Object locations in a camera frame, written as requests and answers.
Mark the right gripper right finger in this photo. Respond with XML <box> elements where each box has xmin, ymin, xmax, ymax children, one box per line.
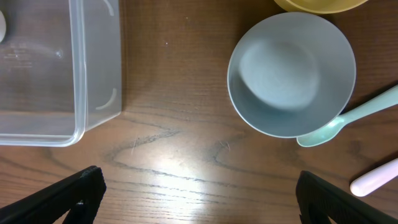
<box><xmin>295</xmin><ymin>170</ymin><xmax>397</xmax><ymax>224</ymax></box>

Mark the mint green plastic spoon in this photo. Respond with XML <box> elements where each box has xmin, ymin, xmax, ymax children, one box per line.
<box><xmin>297</xmin><ymin>86</ymin><xmax>397</xmax><ymax>147</ymax></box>

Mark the white plastic fork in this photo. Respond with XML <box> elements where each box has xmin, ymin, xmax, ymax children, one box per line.
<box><xmin>350</xmin><ymin>159</ymin><xmax>397</xmax><ymax>197</ymax></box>

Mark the white plastic cup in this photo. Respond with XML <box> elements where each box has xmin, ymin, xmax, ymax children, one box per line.
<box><xmin>0</xmin><ymin>11</ymin><xmax>7</xmax><ymax>42</ymax></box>

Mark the yellow plastic bowl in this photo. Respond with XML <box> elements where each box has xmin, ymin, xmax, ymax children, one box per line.
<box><xmin>274</xmin><ymin>0</ymin><xmax>368</xmax><ymax>14</ymax></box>

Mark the clear plastic container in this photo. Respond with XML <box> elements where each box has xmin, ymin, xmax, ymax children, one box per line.
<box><xmin>1</xmin><ymin>0</ymin><xmax>122</xmax><ymax>147</ymax></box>

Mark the grey plastic bowl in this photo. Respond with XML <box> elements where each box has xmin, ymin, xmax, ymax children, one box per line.
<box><xmin>227</xmin><ymin>12</ymin><xmax>356</xmax><ymax>138</ymax></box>

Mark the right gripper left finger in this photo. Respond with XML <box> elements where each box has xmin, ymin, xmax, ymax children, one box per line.
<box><xmin>1</xmin><ymin>166</ymin><xmax>106</xmax><ymax>224</ymax></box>

